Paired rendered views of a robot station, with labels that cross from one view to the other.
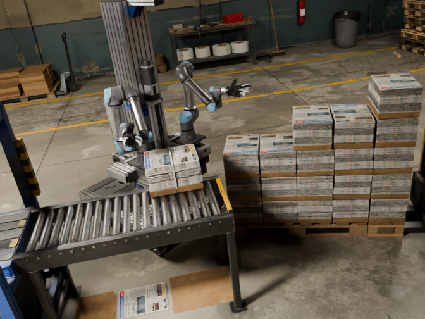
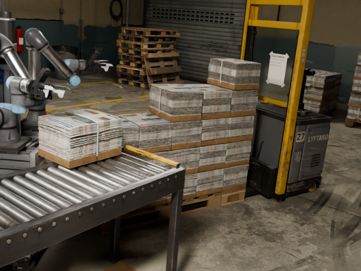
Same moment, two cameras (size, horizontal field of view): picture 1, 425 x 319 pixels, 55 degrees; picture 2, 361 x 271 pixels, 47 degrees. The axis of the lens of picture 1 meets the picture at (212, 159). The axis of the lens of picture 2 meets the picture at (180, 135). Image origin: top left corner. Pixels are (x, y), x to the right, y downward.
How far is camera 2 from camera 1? 1.73 m
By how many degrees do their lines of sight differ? 43
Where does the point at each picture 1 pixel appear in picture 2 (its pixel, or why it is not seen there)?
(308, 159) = (181, 131)
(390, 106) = (242, 79)
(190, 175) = (112, 137)
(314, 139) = (188, 109)
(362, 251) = (228, 217)
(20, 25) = not seen: outside the picture
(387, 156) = (238, 124)
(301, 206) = not seen: hidden behind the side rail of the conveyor
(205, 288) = not seen: outside the picture
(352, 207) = (211, 177)
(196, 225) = (157, 181)
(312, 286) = (216, 251)
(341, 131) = (209, 101)
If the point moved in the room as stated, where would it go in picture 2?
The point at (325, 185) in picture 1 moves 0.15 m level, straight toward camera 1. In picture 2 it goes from (193, 157) to (202, 163)
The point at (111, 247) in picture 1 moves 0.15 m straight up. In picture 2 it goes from (74, 221) to (74, 189)
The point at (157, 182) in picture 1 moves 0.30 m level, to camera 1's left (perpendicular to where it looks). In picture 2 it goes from (79, 147) to (24, 157)
